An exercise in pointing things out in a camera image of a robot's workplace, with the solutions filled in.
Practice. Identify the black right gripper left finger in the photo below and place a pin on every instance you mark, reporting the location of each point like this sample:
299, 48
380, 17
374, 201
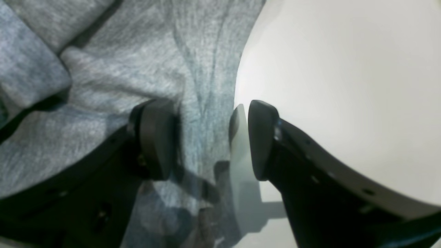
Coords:
89, 204

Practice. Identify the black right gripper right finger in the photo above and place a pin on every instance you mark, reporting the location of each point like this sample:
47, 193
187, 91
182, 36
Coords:
328, 204

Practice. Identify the grey T-shirt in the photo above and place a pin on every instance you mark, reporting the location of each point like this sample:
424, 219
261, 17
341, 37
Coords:
73, 70

